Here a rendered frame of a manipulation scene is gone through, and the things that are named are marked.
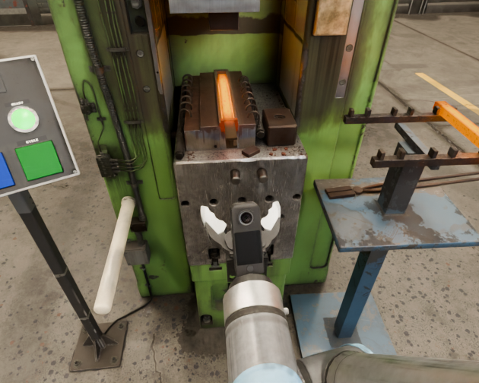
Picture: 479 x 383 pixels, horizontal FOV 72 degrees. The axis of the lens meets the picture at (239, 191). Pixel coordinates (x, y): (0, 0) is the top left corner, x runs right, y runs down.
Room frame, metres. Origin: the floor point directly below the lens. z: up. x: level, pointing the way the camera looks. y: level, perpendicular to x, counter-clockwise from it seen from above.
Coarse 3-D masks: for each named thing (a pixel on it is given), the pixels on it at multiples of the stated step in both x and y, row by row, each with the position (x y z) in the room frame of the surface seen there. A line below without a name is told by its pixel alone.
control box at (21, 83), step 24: (0, 72) 0.71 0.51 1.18; (24, 72) 0.73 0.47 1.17; (0, 96) 0.68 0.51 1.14; (24, 96) 0.70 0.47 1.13; (48, 96) 0.72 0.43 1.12; (0, 120) 0.65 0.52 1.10; (48, 120) 0.69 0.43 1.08; (0, 144) 0.62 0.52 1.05; (24, 144) 0.64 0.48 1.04; (72, 168) 0.64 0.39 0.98; (0, 192) 0.56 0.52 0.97
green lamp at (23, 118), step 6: (12, 114) 0.66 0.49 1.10; (18, 114) 0.67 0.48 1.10; (24, 114) 0.67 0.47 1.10; (30, 114) 0.68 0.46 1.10; (12, 120) 0.66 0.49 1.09; (18, 120) 0.66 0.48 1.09; (24, 120) 0.66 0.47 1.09; (30, 120) 0.67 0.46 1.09; (18, 126) 0.65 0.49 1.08; (24, 126) 0.66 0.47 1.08; (30, 126) 0.66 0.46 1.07
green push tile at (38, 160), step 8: (32, 144) 0.64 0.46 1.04; (40, 144) 0.64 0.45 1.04; (48, 144) 0.65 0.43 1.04; (16, 152) 0.62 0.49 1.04; (24, 152) 0.62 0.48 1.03; (32, 152) 0.63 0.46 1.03; (40, 152) 0.63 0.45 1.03; (48, 152) 0.64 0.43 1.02; (24, 160) 0.61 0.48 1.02; (32, 160) 0.62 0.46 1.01; (40, 160) 0.62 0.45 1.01; (48, 160) 0.63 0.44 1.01; (56, 160) 0.63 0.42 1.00; (24, 168) 0.60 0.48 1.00; (32, 168) 0.61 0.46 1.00; (40, 168) 0.61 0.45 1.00; (48, 168) 0.62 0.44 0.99; (56, 168) 0.62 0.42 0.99; (32, 176) 0.60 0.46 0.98; (40, 176) 0.60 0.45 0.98
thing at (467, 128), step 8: (440, 104) 0.86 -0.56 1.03; (448, 104) 0.86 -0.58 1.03; (440, 112) 0.85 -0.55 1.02; (448, 112) 0.82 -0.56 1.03; (456, 112) 0.81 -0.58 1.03; (448, 120) 0.80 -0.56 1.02; (456, 120) 0.78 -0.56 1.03; (464, 120) 0.77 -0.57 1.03; (456, 128) 0.76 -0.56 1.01; (464, 128) 0.74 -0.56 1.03; (472, 128) 0.73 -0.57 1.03; (472, 136) 0.70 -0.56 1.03
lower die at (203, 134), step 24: (216, 72) 1.21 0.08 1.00; (240, 72) 1.23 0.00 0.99; (216, 96) 1.00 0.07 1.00; (240, 96) 1.02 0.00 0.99; (192, 120) 0.87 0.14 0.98; (216, 120) 0.86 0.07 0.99; (240, 120) 0.85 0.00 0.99; (192, 144) 0.82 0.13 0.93; (216, 144) 0.82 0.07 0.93; (240, 144) 0.83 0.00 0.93
